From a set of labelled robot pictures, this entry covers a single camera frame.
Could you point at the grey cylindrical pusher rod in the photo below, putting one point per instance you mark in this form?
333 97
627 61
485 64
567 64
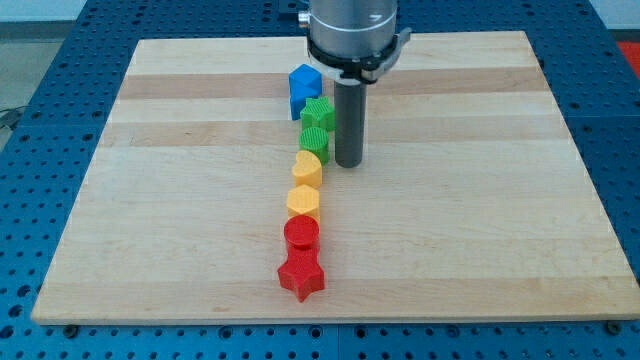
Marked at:
350 114

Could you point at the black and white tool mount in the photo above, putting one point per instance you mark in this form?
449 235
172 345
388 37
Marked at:
358 70

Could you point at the green star block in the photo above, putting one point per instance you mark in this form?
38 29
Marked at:
318 112

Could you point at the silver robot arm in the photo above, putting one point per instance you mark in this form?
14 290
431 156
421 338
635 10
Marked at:
354 43

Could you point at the red star block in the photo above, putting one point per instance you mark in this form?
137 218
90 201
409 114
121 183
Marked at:
301 273

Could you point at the blue cube block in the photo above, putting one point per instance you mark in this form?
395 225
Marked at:
304 82

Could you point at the green cylinder block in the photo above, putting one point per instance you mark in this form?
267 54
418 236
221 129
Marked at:
316 141

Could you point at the yellow heart block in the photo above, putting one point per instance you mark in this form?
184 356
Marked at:
307 169

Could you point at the yellow hexagon block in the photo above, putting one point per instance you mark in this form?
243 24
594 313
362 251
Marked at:
303 200

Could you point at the red cylinder block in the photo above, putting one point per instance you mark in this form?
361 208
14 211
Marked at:
302 232

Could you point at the wooden board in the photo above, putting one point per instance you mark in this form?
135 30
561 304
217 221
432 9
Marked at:
471 204

